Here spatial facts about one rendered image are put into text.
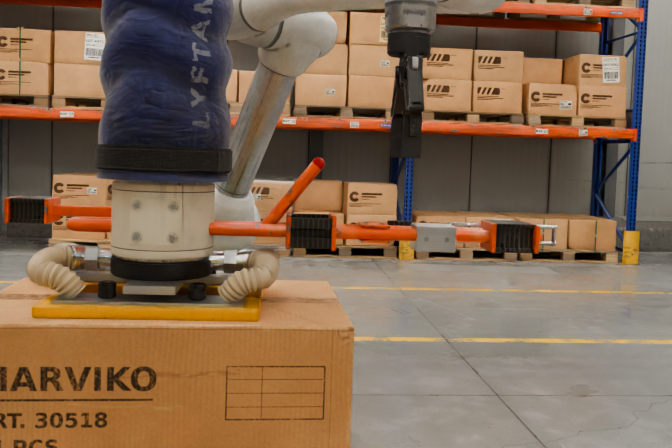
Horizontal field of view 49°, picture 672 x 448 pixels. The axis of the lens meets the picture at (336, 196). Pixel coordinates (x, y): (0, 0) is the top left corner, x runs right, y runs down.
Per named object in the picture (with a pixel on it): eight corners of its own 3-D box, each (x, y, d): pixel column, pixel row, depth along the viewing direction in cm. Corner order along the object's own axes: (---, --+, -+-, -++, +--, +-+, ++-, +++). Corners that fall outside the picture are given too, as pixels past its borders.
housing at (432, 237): (416, 252, 124) (417, 225, 124) (409, 247, 131) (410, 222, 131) (456, 253, 125) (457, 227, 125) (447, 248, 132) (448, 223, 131)
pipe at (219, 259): (35, 292, 111) (35, 255, 110) (80, 267, 136) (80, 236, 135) (260, 297, 113) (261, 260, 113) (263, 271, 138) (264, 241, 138)
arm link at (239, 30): (238, -27, 159) (289, -14, 167) (197, -11, 172) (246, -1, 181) (236, 34, 159) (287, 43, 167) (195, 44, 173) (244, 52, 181)
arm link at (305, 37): (166, 231, 209) (232, 230, 223) (188, 267, 199) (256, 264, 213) (257, -22, 175) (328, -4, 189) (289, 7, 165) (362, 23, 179)
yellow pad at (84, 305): (30, 318, 109) (30, 285, 109) (51, 305, 119) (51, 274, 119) (258, 323, 112) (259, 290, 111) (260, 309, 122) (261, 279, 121)
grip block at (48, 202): (3, 223, 143) (4, 197, 143) (19, 219, 152) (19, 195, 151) (47, 224, 144) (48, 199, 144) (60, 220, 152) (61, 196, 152)
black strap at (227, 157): (78, 169, 111) (78, 143, 111) (112, 166, 135) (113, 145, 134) (227, 174, 113) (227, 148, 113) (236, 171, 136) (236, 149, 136)
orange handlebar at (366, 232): (-6, 234, 119) (-6, 212, 119) (52, 218, 149) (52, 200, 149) (547, 249, 126) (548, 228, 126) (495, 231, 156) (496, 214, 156)
